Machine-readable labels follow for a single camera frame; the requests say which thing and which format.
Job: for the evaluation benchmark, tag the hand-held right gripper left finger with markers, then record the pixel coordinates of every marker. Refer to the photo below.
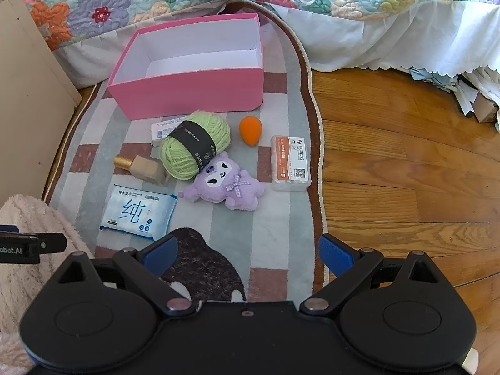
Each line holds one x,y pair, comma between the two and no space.
162,254

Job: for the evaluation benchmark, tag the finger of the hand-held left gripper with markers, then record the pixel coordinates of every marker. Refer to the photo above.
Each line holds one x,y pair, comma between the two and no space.
8,228
52,243

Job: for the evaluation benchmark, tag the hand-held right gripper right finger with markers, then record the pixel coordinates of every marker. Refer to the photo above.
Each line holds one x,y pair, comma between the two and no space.
336,254

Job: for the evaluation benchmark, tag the blue wet wipes pack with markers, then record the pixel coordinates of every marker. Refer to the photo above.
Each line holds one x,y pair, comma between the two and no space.
136,211

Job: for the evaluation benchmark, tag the gold-cap foundation bottle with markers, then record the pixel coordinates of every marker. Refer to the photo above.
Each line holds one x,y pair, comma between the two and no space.
144,168

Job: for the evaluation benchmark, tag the purple plush toy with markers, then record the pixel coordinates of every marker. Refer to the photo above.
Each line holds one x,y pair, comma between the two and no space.
234,191

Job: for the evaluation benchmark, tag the green yarn ball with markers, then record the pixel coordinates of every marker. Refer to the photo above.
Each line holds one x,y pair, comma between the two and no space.
179,156

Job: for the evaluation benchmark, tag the clear orange-label floss box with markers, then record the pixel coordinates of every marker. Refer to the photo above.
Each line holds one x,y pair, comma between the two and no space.
291,164

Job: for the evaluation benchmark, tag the small white carton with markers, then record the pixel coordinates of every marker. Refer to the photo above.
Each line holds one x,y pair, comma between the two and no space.
162,129

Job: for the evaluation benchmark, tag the orange makeup sponge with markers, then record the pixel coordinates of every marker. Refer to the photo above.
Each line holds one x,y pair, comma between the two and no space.
250,131

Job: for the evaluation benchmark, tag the pink cardboard box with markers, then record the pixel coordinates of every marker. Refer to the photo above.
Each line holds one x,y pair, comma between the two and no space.
187,93

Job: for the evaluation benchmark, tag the fluffy white cloth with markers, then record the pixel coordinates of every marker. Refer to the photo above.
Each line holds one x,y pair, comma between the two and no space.
23,289

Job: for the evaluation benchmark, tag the checkered rug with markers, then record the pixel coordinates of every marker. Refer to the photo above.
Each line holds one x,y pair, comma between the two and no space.
273,222

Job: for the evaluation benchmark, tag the beige wooden board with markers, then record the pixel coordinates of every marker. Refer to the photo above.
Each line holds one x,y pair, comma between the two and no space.
23,105

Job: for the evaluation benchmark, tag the papers under bed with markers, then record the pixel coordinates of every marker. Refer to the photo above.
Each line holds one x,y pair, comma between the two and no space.
468,93

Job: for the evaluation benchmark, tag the white bed skirt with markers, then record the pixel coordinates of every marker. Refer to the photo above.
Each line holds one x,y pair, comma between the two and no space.
351,39

